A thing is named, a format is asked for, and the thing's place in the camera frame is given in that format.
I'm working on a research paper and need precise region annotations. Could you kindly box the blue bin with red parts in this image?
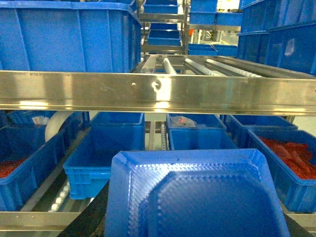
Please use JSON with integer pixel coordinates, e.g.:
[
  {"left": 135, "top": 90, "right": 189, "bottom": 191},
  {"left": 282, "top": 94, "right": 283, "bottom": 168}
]
[{"left": 247, "top": 129, "right": 316, "bottom": 213}]

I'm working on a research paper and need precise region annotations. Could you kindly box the blue bin behind target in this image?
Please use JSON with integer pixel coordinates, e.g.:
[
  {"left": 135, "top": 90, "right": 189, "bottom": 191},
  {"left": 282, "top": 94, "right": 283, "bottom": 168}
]
[{"left": 90, "top": 112, "right": 145, "bottom": 125}]

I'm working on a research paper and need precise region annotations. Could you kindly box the blue bin with plastic bag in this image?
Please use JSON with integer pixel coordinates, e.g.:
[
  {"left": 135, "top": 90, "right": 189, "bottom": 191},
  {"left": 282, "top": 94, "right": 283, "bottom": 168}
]
[{"left": 166, "top": 113, "right": 227, "bottom": 131}]

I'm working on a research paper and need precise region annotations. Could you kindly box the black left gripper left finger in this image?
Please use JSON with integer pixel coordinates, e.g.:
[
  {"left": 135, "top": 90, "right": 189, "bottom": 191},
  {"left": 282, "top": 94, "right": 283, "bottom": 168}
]
[{"left": 58, "top": 182, "right": 109, "bottom": 237}]

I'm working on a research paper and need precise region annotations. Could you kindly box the white roll of tape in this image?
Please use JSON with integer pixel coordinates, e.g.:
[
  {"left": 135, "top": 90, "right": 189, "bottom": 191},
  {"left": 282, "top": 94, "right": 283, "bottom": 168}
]
[{"left": 45, "top": 111, "right": 73, "bottom": 142}]

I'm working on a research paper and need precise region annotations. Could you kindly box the large blue bin upper shelf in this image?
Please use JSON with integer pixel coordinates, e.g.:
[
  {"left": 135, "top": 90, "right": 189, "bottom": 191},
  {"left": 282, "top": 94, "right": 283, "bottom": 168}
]
[{"left": 0, "top": 0, "right": 141, "bottom": 73}]

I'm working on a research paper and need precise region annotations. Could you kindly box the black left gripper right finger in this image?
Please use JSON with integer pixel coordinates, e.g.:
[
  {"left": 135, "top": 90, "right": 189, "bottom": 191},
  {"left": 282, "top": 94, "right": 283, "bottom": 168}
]
[{"left": 284, "top": 214, "right": 314, "bottom": 237}]

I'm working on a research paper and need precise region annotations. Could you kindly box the blue block part with knob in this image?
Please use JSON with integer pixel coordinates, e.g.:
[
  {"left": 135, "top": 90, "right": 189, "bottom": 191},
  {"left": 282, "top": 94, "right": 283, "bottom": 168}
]
[{"left": 105, "top": 149, "right": 290, "bottom": 237}]

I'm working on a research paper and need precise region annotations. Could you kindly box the stainless steel shelf rack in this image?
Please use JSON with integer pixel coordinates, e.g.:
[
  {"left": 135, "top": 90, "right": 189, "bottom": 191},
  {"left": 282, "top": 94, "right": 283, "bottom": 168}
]
[{"left": 0, "top": 0, "right": 316, "bottom": 237}]

